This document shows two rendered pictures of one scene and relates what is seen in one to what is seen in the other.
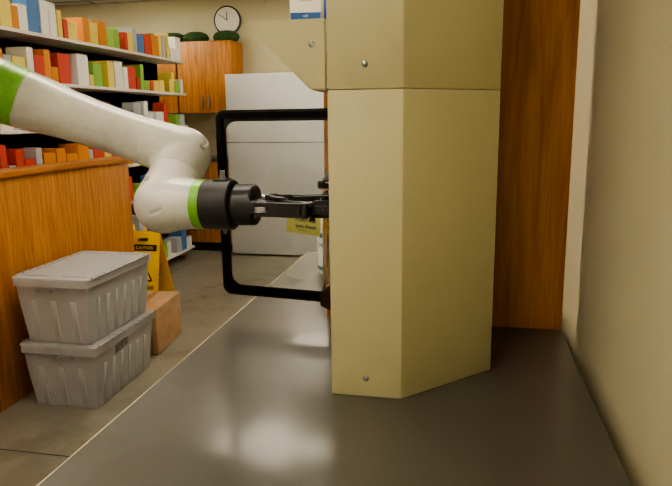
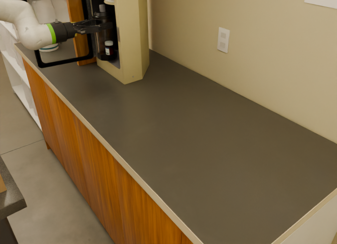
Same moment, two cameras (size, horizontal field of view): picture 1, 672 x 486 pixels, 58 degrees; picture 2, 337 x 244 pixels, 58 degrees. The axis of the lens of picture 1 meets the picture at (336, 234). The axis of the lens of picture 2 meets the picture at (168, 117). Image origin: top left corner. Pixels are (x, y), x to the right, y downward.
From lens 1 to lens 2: 0.98 m
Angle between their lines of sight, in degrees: 50
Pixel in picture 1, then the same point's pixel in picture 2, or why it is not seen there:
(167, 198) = (42, 34)
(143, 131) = (10, 6)
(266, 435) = (128, 99)
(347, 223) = (125, 30)
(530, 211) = not seen: hidden behind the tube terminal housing
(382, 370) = (137, 72)
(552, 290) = not seen: hidden behind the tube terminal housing
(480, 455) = (175, 82)
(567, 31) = not seen: outside the picture
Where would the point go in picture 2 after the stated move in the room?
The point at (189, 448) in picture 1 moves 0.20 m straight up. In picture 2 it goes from (116, 109) to (112, 68)
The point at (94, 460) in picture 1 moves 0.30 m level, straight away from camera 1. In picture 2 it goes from (99, 122) to (39, 111)
